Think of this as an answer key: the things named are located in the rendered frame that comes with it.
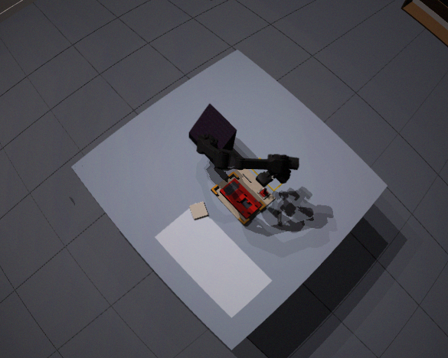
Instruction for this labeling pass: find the beige square block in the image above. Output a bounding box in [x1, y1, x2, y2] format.
[189, 202, 208, 219]

